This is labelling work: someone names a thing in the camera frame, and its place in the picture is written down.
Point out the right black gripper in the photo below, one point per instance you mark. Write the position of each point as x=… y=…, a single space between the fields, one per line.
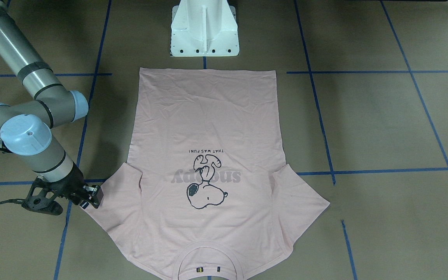
x=70 y=183

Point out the pink Snoopy t-shirt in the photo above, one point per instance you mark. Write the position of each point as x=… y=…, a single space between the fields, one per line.
x=205 y=189

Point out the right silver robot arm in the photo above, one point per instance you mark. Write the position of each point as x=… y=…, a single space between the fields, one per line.
x=25 y=129

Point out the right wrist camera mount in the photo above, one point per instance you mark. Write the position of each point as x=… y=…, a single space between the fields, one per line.
x=41 y=198

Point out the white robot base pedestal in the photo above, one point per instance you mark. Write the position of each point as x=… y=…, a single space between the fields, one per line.
x=204 y=28

